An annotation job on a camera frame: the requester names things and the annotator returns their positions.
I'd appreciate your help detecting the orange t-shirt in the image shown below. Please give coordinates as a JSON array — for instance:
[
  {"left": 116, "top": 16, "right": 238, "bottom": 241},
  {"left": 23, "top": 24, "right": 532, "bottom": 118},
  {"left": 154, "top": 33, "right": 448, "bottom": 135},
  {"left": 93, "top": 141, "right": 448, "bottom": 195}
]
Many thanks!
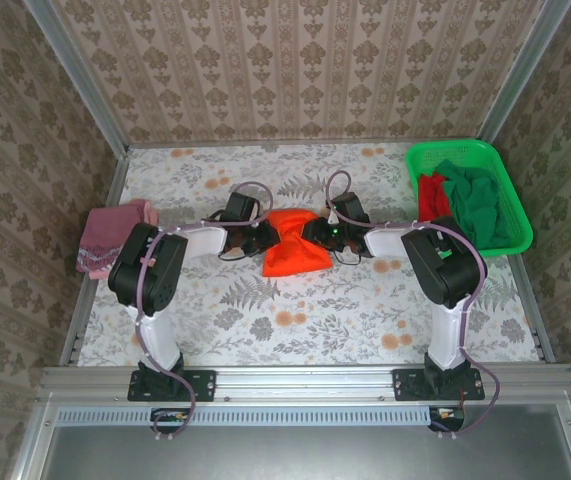
[{"left": 261, "top": 208, "right": 336, "bottom": 278}]

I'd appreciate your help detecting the floral tablecloth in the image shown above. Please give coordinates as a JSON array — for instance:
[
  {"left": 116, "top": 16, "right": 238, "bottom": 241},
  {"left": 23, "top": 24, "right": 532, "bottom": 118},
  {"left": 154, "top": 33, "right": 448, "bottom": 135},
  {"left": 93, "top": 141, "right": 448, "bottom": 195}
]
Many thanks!
[{"left": 76, "top": 142, "right": 542, "bottom": 367}]

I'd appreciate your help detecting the red t-shirt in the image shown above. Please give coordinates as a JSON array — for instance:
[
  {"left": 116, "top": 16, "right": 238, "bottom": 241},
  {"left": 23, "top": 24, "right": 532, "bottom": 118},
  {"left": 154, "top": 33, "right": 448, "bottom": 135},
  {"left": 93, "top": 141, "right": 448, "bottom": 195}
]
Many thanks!
[{"left": 416, "top": 171, "right": 455, "bottom": 222}]

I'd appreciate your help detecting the light pink folded t-shirt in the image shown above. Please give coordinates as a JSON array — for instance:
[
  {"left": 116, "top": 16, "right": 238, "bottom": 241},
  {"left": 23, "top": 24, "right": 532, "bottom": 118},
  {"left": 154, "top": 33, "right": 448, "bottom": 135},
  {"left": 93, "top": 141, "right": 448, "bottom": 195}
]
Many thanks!
[{"left": 88, "top": 198, "right": 161, "bottom": 281}]

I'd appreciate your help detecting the green t-shirt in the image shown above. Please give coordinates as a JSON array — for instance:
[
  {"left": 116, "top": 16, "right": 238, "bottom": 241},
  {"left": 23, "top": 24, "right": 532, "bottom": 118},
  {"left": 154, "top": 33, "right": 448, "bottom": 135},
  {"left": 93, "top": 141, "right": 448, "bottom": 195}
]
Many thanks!
[{"left": 436, "top": 159, "right": 512, "bottom": 250}]

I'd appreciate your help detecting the mauve folded t-shirt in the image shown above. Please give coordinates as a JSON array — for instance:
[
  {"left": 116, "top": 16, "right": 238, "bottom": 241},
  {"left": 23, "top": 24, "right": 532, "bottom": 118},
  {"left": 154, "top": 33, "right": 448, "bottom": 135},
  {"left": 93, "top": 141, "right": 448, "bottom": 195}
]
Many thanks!
[{"left": 75, "top": 198, "right": 154, "bottom": 274}]

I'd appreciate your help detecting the green plastic basket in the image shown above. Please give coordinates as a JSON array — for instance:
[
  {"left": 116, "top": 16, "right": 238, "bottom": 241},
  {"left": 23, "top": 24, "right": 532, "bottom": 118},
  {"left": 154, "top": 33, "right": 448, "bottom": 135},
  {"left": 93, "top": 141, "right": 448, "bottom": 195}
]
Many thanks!
[{"left": 404, "top": 139, "right": 535, "bottom": 259}]

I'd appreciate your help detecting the small controller board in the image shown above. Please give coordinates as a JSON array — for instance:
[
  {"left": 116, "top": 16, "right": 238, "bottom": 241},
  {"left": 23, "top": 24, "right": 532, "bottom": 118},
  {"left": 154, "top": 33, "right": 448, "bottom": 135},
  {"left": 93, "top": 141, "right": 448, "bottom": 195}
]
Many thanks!
[
  {"left": 428, "top": 403, "right": 467, "bottom": 434},
  {"left": 151, "top": 407, "right": 192, "bottom": 437}
]

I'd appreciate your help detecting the grey metal sheet panel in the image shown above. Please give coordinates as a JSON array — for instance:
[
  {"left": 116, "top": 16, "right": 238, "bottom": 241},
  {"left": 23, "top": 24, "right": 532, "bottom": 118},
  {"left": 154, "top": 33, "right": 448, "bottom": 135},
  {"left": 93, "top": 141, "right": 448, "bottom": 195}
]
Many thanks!
[{"left": 8, "top": 403, "right": 571, "bottom": 480}]

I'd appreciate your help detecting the thin black right gripper cable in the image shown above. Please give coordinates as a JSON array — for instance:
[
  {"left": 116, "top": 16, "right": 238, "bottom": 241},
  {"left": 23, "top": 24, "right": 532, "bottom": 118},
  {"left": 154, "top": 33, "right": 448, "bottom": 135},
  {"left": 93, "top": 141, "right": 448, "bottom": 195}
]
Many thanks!
[{"left": 332, "top": 247, "right": 374, "bottom": 262}]

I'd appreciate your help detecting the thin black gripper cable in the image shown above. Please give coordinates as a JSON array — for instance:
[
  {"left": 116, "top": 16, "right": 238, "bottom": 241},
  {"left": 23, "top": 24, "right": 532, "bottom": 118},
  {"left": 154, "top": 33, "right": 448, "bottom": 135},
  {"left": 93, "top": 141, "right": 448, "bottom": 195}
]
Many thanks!
[
  {"left": 216, "top": 247, "right": 262, "bottom": 263},
  {"left": 332, "top": 247, "right": 374, "bottom": 262}
]

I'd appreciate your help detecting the thin black left gripper cable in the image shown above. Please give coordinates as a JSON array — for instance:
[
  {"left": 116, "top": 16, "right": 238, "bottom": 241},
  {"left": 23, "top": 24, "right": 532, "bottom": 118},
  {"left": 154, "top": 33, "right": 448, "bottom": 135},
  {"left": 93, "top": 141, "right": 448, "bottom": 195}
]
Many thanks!
[{"left": 216, "top": 247, "right": 262, "bottom": 263}]

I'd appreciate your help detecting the aluminium back rail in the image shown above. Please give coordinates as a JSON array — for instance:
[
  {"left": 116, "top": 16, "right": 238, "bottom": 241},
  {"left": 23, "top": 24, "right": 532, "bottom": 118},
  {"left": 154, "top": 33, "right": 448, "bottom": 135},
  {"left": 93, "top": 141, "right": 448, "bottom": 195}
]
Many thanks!
[{"left": 125, "top": 138, "right": 482, "bottom": 150}]

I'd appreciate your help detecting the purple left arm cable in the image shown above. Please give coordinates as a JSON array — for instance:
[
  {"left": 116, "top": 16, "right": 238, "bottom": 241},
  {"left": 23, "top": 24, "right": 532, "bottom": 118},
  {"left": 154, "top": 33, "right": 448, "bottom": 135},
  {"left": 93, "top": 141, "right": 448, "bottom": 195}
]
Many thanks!
[{"left": 133, "top": 181, "right": 274, "bottom": 442}]

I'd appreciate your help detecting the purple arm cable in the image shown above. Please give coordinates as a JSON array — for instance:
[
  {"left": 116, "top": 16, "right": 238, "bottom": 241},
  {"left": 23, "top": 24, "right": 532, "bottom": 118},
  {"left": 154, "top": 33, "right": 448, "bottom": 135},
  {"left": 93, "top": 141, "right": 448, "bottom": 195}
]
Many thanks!
[
  {"left": 133, "top": 181, "right": 274, "bottom": 442},
  {"left": 324, "top": 170, "right": 502, "bottom": 441}
]

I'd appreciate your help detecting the aluminium front rail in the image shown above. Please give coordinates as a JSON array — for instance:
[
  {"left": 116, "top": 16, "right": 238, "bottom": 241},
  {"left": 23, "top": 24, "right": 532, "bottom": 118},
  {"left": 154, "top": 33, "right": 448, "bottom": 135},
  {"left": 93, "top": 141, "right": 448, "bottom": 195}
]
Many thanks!
[{"left": 38, "top": 365, "right": 571, "bottom": 402}]

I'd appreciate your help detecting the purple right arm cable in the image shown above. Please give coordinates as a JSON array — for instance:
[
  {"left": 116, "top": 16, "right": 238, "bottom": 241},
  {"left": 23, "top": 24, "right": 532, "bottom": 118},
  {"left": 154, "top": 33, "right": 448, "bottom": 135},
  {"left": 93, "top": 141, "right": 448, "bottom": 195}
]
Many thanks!
[{"left": 324, "top": 170, "right": 502, "bottom": 441}]

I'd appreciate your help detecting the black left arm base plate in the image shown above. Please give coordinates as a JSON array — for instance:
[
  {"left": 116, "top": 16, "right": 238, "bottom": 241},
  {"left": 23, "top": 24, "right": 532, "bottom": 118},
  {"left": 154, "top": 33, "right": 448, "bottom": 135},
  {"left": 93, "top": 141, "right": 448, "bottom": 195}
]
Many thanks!
[{"left": 126, "top": 368, "right": 217, "bottom": 403}]

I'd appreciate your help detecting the left aluminium side rail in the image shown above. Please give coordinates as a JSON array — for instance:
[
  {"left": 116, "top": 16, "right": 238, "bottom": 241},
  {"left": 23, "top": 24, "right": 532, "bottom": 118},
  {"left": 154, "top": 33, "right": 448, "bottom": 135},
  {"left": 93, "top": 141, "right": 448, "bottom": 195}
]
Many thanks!
[{"left": 58, "top": 148, "right": 130, "bottom": 369}]

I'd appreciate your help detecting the aluminium side rail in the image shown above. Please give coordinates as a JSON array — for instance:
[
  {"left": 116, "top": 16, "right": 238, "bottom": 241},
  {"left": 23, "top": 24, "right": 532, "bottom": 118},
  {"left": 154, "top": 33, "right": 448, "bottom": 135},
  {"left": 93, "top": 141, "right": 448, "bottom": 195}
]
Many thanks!
[
  {"left": 58, "top": 148, "right": 130, "bottom": 369},
  {"left": 508, "top": 253, "right": 557, "bottom": 365}
]

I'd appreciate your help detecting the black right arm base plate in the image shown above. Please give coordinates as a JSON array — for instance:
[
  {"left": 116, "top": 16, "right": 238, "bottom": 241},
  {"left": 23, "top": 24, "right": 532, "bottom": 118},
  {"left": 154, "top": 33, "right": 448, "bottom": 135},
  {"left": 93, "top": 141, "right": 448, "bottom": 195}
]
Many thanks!
[{"left": 391, "top": 366, "right": 486, "bottom": 403}]

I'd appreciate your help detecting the grey slotted cable duct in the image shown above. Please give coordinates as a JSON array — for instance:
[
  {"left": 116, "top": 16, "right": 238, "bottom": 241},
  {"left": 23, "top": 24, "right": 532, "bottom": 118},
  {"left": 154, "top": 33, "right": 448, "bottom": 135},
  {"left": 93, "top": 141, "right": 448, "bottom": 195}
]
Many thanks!
[{"left": 56, "top": 405, "right": 439, "bottom": 427}]

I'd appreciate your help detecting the right aluminium side rail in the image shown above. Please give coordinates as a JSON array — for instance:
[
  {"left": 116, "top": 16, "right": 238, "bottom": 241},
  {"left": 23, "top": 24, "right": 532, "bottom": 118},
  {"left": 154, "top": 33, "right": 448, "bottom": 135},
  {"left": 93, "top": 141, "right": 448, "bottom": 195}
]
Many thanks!
[{"left": 508, "top": 253, "right": 557, "bottom": 365}]

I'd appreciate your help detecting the left aluminium corner post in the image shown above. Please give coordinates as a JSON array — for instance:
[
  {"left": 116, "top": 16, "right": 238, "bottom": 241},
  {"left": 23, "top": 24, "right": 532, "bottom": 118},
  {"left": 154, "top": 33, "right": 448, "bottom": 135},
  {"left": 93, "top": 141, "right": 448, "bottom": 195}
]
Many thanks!
[{"left": 21, "top": 0, "right": 131, "bottom": 157}]

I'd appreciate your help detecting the aluminium corner post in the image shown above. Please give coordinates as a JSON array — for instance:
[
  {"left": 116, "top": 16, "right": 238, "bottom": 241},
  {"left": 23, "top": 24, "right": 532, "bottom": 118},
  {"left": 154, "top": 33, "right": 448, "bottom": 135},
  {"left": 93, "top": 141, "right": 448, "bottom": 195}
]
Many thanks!
[
  {"left": 21, "top": 0, "right": 131, "bottom": 157},
  {"left": 476, "top": 0, "right": 571, "bottom": 145}
]

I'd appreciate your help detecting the right aluminium corner post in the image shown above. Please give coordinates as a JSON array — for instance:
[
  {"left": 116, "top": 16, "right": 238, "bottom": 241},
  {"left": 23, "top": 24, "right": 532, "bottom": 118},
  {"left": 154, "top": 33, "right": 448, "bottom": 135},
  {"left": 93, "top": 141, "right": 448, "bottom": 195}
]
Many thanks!
[{"left": 476, "top": 0, "right": 571, "bottom": 145}]

